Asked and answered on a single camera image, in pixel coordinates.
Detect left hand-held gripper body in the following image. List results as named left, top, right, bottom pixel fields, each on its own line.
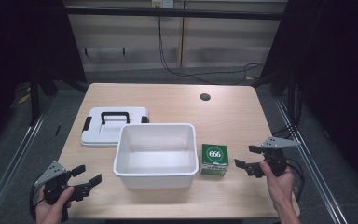
left=34, top=160, right=91, bottom=222

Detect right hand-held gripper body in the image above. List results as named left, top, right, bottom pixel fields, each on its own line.
left=260, top=136, right=302, bottom=177

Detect green cardboard box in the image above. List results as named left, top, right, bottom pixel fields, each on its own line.
left=200, top=143, right=230, bottom=177

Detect white plastic storage bin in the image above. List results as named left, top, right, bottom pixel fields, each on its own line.
left=113, top=122, right=200, bottom=189

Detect person's right hand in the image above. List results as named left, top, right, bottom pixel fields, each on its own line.
left=259, top=160, right=296, bottom=212

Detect person's left hand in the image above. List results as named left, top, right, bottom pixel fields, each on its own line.
left=34, top=186, right=76, bottom=224

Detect black metal stand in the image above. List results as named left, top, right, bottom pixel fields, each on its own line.
left=286, top=69, right=301, bottom=127
left=28, top=69, right=42, bottom=127

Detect black curtain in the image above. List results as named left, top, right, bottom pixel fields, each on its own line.
left=259, top=0, right=358, bottom=188
left=0, top=0, right=88, bottom=157

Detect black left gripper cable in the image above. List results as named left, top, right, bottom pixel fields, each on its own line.
left=28, top=181, right=46, bottom=220

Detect metal floor rail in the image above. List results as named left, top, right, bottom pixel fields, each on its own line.
left=0, top=96, right=57, bottom=224
left=274, top=97, right=351, bottom=224

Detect white lid with black handle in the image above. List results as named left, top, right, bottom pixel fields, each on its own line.
left=80, top=106, right=150, bottom=148

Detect black cable on wall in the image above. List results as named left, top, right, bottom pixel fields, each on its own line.
left=157, top=16, right=266, bottom=86

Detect black horizontal frame bar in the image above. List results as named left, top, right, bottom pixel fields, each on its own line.
left=64, top=7, right=291, bottom=21

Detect white wall outlet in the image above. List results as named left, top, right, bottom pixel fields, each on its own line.
left=151, top=0, right=175, bottom=9

